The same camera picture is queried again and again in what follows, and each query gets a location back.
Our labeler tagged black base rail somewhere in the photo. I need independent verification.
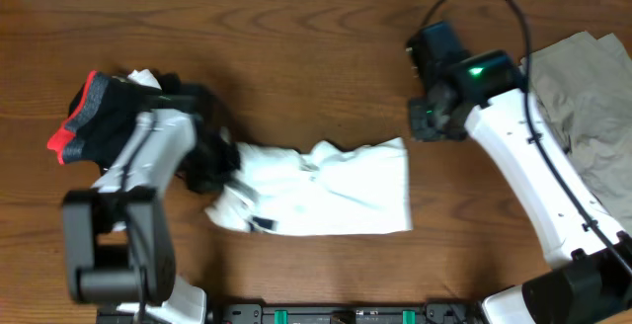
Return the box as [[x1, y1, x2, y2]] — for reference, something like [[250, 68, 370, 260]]
[[96, 298, 485, 324]]

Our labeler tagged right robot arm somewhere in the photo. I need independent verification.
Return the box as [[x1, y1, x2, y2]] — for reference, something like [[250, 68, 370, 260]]
[[406, 46, 631, 323]]

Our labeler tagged black red folded garment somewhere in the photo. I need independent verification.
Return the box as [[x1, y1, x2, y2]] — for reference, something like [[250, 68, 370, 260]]
[[47, 70, 210, 170]]

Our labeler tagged white folded garment underneath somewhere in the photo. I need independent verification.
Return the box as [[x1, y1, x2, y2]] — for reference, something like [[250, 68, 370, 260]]
[[118, 69, 162, 90]]

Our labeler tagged grey garment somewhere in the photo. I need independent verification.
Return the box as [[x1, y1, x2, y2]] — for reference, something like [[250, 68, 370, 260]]
[[530, 32, 631, 231]]

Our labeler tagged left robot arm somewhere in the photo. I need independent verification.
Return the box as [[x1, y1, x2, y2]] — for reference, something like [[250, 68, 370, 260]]
[[62, 95, 239, 323]]

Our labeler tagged white t-shirt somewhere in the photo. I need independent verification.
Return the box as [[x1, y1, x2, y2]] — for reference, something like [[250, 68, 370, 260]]
[[205, 137, 413, 236]]

